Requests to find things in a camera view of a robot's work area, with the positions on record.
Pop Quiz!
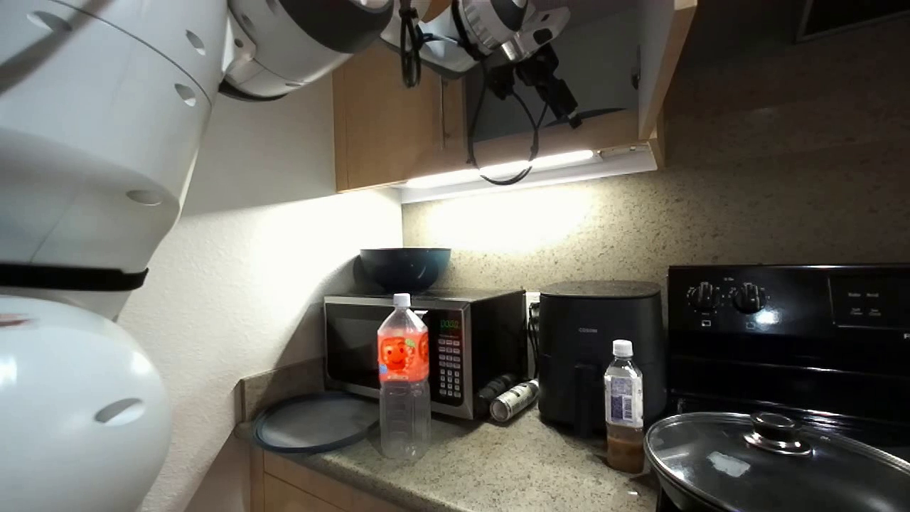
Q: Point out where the open cupboard door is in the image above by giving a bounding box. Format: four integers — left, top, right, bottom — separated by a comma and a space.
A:
637, 0, 698, 141

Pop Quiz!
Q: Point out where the closed cupboard door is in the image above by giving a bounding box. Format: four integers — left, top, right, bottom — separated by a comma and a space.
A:
333, 41, 468, 192

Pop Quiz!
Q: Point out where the silver black microwave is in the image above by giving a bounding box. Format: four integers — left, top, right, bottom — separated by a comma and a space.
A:
323, 287, 529, 421

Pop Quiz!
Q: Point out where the microwave door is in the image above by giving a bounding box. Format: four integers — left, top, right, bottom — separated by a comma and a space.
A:
325, 297, 436, 411

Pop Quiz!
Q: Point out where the glass pan lid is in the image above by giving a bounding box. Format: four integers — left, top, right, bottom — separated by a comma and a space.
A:
643, 410, 910, 512

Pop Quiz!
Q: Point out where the under-cabinet light strip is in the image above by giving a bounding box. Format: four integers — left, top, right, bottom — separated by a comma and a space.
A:
400, 144, 659, 205

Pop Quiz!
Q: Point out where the dark blue bowl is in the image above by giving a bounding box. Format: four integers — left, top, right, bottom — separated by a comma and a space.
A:
359, 247, 452, 294

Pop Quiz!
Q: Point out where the black air fryer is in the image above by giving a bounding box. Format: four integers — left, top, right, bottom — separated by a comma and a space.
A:
536, 280, 668, 436

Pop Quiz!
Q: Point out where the stove knob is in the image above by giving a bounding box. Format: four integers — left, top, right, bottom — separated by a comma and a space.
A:
732, 282, 769, 314
687, 282, 722, 311

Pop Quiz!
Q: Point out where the black can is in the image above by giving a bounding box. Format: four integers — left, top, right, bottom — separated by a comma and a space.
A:
475, 372, 520, 416

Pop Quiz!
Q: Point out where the clear bottle with orange label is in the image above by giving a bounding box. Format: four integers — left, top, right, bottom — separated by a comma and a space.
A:
376, 292, 433, 460

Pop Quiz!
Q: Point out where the silver can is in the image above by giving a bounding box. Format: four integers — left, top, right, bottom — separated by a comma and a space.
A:
489, 379, 541, 424

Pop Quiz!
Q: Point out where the small bottle with brown liquid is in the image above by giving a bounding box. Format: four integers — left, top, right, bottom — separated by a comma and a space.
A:
604, 339, 646, 474

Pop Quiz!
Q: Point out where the black stove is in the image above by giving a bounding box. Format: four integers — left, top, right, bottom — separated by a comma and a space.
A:
665, 264, 910, 512

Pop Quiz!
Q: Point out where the dark round plate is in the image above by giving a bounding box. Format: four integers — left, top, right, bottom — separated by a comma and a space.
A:
253, 392, 382, 454

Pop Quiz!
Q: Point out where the wooden drawer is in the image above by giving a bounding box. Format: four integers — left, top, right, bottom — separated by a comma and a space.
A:
262, 451, 406, 512

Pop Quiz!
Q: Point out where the wooden wall cupboard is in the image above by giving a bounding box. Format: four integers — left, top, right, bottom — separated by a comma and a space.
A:
332, 0, 698, 193

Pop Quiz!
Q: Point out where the black cable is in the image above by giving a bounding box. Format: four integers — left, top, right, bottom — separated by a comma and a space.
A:
527, 304, 542, 381

